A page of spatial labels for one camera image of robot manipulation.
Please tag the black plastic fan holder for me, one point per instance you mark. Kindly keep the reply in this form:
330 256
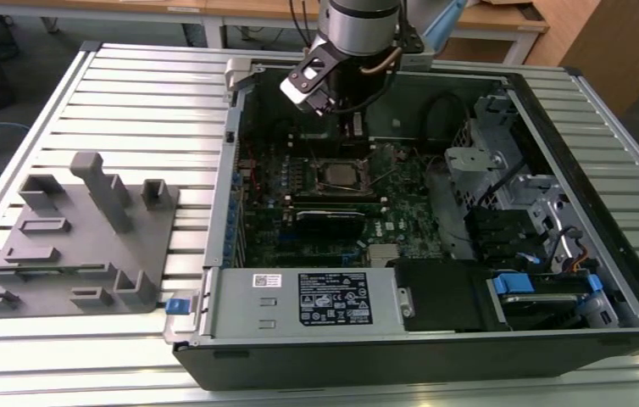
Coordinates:
494 233

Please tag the grey metal drive cage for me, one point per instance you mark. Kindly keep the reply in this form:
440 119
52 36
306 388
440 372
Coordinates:
468 159

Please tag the black RAM slot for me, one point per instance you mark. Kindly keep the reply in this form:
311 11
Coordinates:
336 197

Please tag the black graphics card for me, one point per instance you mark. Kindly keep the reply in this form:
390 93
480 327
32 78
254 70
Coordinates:
330 226

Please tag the pale blue teach pendant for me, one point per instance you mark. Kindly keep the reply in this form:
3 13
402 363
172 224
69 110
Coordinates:
444 21

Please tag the green motherboard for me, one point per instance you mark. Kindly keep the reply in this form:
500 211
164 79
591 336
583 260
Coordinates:
410 212

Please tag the black plastic air shroud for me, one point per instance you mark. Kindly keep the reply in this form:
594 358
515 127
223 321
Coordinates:
438 297

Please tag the blue case latch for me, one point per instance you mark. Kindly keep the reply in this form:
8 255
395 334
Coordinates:
178 307

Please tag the black CPU socket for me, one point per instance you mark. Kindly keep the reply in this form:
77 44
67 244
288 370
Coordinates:
322 189

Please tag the grey plastic parts rack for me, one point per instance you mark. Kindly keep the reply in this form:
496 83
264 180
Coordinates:
87 237

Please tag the small boxy wrist camera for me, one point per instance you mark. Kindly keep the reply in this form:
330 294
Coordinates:
416 59

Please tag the black open PC case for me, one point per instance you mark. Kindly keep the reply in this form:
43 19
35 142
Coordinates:
352 369

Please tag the wooden desk white frame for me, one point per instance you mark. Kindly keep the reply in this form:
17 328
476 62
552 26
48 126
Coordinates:
127 6
494 25

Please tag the small square silver CPU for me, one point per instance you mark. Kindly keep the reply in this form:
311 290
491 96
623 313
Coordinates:
336 173

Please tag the silver chipset heatsink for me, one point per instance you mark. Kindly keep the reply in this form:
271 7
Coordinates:
383 252

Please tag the wooden cabinet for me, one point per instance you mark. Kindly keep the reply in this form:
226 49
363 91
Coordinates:
624 42

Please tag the blue disk carrier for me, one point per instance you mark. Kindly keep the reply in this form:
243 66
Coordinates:
514 284

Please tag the silver wrist camera black face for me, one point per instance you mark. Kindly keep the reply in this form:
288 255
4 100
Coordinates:
307 82

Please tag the grey power supply unit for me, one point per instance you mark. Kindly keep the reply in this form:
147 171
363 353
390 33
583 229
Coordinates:
239 305

